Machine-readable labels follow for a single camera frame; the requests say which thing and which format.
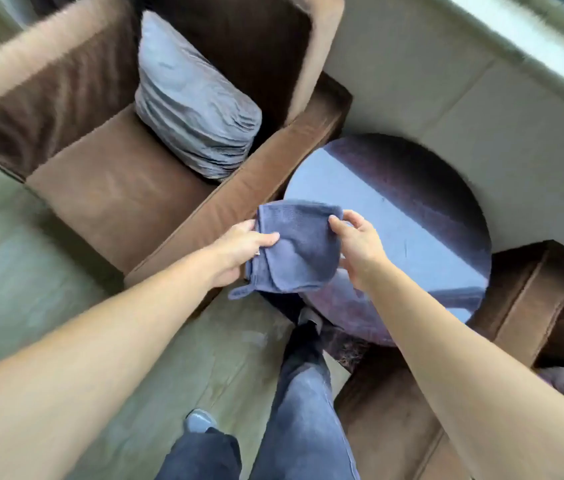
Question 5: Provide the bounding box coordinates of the blue cloth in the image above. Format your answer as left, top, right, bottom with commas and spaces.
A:
227, 200, 345, 300

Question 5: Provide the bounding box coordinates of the person's grey shoe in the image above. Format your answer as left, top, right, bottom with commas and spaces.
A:
183, 409, 219, 434
297, 307, 325, 328

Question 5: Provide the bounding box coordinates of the person's blue jeans leg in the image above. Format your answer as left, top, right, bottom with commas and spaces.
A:
154, 427, 243, 480
249, 320, 360, 480

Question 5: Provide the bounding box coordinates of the person's left forearm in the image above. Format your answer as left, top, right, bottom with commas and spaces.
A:
0, 247, 233, 480

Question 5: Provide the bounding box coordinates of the brown armchair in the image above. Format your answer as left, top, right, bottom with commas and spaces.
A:
334, 240, 564, 480
0, 0, 354, 295

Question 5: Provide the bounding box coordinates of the person's right hand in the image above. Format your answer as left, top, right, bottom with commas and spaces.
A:
328, 210, 393, 292

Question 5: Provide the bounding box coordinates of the person's left hand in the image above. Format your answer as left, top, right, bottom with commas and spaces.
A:
206, 219, 281, 289

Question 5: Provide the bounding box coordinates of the person's right forearm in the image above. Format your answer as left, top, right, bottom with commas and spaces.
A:
364, 262, 564, 480

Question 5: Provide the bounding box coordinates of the round glossy side table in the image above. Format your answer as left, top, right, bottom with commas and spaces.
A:
282, 133, 493, 348

